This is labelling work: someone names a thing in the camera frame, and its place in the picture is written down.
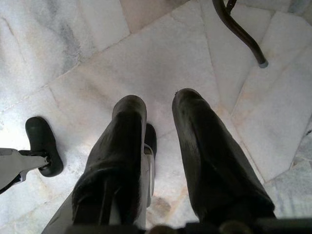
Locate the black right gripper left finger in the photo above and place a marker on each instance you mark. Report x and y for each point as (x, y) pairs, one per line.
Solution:
(114, 156)

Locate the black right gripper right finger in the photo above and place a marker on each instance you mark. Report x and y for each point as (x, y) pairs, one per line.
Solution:
(209, 156)

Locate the grey robot right leg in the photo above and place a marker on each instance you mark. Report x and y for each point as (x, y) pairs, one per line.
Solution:
(150, 175)

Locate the grey robot leg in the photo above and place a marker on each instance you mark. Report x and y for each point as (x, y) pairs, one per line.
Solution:
(12, 162)
(150, 175)

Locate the black robot right foot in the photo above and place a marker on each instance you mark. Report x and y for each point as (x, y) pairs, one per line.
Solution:
(151, 136)

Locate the black robot foot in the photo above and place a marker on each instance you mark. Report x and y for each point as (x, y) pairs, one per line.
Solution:
(151, 136)
(39, 132)

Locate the black robot left foot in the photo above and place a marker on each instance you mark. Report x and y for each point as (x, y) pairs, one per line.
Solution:
(39, 132)

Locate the grey robot left leg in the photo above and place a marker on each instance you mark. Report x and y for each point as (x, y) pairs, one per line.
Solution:
(12, 162)

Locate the dark curved metal furniture leg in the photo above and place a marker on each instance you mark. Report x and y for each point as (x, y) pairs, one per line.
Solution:
(240, 31)

